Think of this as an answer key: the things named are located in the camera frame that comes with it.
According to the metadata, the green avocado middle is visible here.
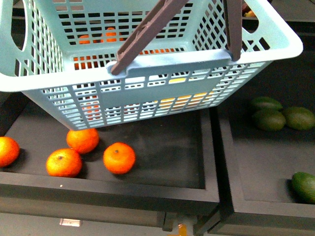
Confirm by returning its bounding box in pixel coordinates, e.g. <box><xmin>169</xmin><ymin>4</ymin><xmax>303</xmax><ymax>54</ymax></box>
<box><xmin>252</xmin><ymin>109</ymin><xmax>286</xmax><ymax>131</ymax></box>

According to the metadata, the green avocado right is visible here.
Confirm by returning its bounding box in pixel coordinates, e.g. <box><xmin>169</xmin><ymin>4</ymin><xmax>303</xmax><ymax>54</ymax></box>
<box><xmin>282</xmin><ymin>107</ymin><xmax>315</xmax><ymax>130</ymax></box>

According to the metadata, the orange tangerine left edge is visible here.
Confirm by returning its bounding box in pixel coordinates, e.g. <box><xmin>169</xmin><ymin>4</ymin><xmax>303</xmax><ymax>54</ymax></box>
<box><xmin>0</xmin><ymin>137</ymin><xmax>20</xmax><ymax>168</ymax></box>

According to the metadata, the orange tangerine under basket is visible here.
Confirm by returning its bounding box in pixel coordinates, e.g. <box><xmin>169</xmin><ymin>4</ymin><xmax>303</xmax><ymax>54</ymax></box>
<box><xmin>66</xmin><ymin>128</ymin><xmax>99</xmax><ymax>154</ymax></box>

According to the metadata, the orange tangerine front left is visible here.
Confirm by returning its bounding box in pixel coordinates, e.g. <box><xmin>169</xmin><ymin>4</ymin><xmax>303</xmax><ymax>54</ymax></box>
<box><xmin>46</xmin><ymin>148</ymin><xmax>83</xmax><ymax>177</ymax></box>

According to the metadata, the green avocado top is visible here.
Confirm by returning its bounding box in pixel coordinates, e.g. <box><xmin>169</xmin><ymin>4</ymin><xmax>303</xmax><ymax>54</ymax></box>
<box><xmin>250</xmin><ymin>96</ymin><xmax>283</xmax><ymax>111</ymax></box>

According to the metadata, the light blue plastic basket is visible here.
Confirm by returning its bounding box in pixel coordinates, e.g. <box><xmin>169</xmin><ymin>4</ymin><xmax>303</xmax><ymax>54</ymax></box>
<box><xmin>0</xmin><ymin>0</ymin><xmax>303</xmax><ymax>130</ymax></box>

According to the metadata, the yellow mango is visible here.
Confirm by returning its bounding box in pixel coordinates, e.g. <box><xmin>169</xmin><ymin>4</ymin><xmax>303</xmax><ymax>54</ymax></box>
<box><xmin>152</xmin><ymin>78</ymin><xmax>218</xmax><ymax>113</ymax></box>

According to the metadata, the black avocado crate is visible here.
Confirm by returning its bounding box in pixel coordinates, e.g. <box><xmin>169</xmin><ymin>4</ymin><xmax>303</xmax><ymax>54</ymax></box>
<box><xmin>209</xmin><ymin>21</ymin><xmax>315</xmax><ymax>236</ymax></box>

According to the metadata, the green avocado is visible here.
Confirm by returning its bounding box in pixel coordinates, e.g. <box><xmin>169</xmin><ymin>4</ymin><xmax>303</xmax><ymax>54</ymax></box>
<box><xmin>252</xmin><ymin>109</ymin><xmax>286</xmax><ymax>131</ymax></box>
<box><xmin>291</xmin><ymin>172</ymin><xmax>315</xmax><ymax>204</ymax></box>
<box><xmin>250</xmin><ymin>96</ymin><xmax>283</xmax><ymax>111</ymax></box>
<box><xmin>282</xmin><ymin>107</ymin><xmax>315</xmax><ymax>130</ymax></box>

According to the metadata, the green avocado front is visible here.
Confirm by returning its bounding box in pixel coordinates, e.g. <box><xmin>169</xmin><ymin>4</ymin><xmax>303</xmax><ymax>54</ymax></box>
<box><xmin>291</xmin><ymin>172</ymin><xmax>315</xmax><ymax>204</ymax></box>

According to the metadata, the orange tangerine centre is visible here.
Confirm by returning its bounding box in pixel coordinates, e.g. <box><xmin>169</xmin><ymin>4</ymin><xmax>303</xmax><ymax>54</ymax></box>
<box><xmin>103</xmin><ymin>142</ymin><xmax>136</xmax><ymax>175</ymax></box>

